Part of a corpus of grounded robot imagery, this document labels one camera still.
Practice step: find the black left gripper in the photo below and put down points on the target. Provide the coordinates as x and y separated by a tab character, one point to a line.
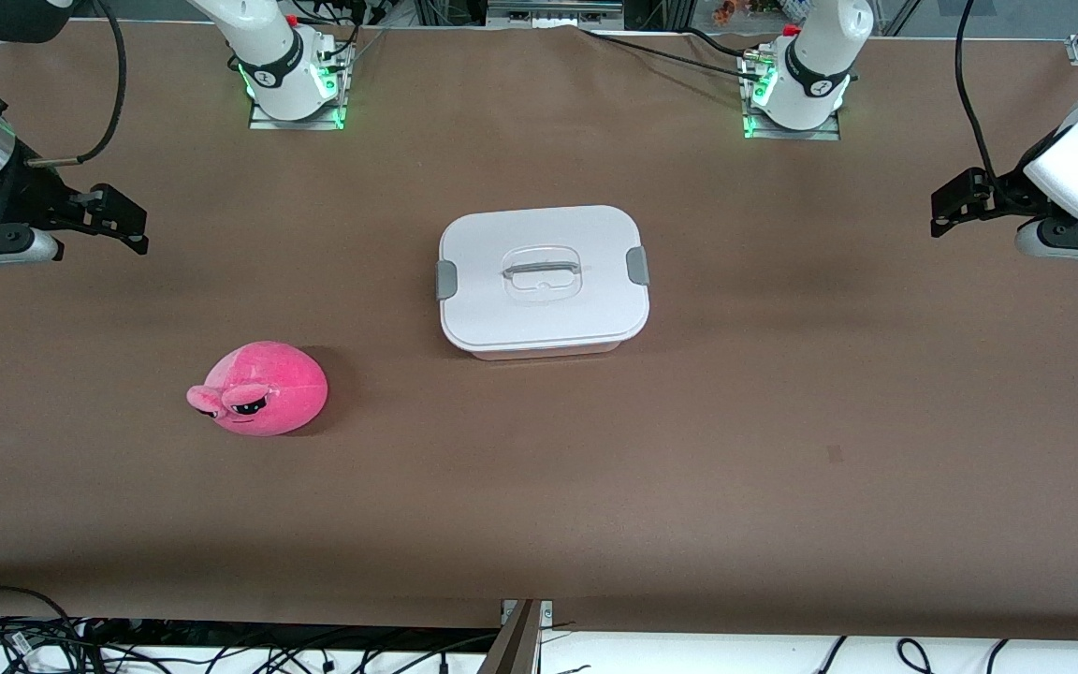
1004	195

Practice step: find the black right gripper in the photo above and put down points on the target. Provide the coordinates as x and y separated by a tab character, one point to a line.
22	198

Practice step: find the pink plush toy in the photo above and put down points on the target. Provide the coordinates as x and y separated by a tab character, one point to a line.
277	384

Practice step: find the white box lid grey latches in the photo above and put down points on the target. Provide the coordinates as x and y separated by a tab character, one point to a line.
539	318

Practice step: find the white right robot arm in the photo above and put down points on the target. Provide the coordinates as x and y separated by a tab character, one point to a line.
268	56

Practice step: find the orange toy figure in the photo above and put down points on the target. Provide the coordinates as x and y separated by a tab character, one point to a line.
724	11

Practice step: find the translucent pink box base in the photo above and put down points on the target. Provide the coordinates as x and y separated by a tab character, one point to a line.
539	355

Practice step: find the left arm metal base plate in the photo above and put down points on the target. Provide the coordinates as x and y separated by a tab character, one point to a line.
829	134

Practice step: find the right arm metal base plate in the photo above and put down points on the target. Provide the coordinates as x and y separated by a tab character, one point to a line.
314	124

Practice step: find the metal rail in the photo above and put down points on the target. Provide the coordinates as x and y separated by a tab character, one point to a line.
548	14

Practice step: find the small metal bracket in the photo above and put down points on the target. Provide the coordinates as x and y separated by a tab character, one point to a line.
546	610

